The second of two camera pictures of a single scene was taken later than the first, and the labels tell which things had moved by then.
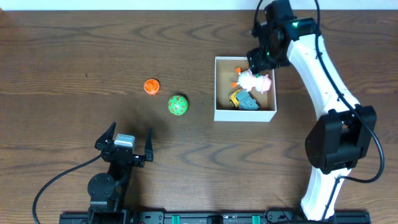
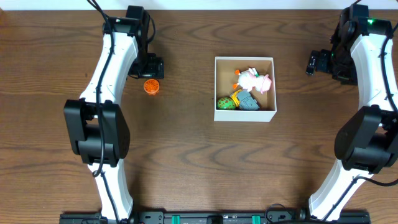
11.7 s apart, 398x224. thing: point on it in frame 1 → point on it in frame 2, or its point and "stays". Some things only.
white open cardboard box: [225, 74] stays
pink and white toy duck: [249, 81] stays
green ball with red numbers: [178, 104] → [226, 103]
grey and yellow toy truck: [242, 99] stays
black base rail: [211, 218] stays
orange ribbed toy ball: [151, 86] stays
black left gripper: [125, 154] → [152, 69]
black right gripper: [257, 61] → [349, 78]
